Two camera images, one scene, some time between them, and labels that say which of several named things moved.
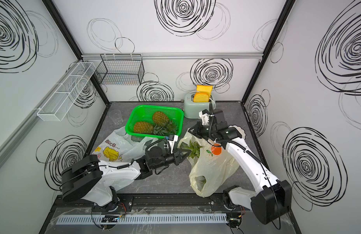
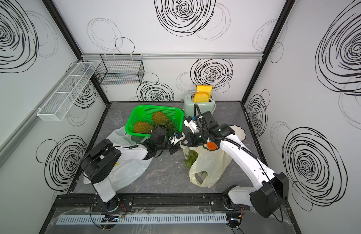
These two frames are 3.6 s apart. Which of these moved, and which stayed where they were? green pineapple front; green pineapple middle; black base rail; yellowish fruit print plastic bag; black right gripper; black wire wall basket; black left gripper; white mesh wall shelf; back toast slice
Moved: black right gripper; black left gripper; yellowish fruit print plastic bag
Stayed: black wire wall basket; green pineapple middle; white mesh wall shelf; black base rail; back toast slice; green pineapple front
